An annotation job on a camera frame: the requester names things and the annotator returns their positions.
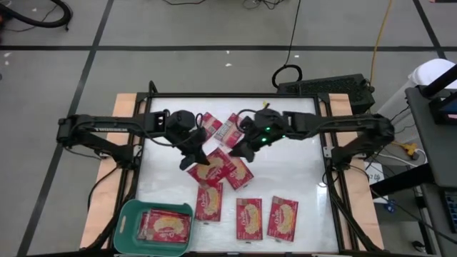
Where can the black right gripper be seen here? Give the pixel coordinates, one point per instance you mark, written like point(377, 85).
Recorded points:
point(266, 126)

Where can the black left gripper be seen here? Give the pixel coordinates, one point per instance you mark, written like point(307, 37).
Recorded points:
point(185, 130)

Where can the teal plastic basket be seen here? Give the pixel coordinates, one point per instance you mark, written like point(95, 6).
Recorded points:
point(153, 204)

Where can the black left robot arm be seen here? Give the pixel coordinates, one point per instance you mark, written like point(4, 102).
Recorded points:
point(107, 125)

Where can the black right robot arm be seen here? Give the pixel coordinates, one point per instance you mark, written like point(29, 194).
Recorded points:
point(350, 123)

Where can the light plywood base board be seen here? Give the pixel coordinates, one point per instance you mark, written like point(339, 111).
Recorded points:
point(110, 200)

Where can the black perforated computer case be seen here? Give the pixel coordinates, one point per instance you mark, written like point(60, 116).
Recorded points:
point(321, 87)

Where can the white paper sheet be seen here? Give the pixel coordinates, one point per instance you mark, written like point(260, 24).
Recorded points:
point(375, 176)

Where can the small blue object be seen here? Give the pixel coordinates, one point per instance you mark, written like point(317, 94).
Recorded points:
point(390, 207)

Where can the black desk leg beam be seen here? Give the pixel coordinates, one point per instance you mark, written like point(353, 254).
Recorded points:
point(400, 182)

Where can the dark grey desk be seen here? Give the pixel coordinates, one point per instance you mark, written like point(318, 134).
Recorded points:
point(439, 157)

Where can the black caster wheel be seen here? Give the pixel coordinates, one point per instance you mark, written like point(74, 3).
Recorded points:
point(418, 246)

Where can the white plastic bin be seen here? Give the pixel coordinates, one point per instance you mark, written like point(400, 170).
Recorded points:
point(432, 71)

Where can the black keyboard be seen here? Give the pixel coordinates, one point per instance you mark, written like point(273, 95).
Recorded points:
point(452, 214)

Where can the black metal table frame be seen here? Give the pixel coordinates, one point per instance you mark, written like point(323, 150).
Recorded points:
point(232, 95)

